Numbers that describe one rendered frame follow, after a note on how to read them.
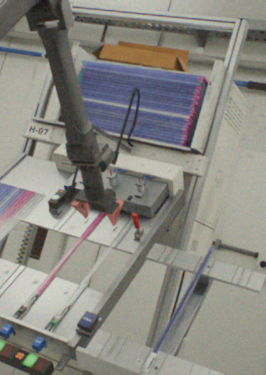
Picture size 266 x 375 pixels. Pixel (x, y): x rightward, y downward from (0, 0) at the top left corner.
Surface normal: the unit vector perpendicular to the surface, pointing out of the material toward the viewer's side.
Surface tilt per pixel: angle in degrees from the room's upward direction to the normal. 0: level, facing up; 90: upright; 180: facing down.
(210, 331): 90
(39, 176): 48
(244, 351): 90
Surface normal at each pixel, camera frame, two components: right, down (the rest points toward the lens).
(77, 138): -0.42, 0.50
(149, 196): -0.11, -0.79
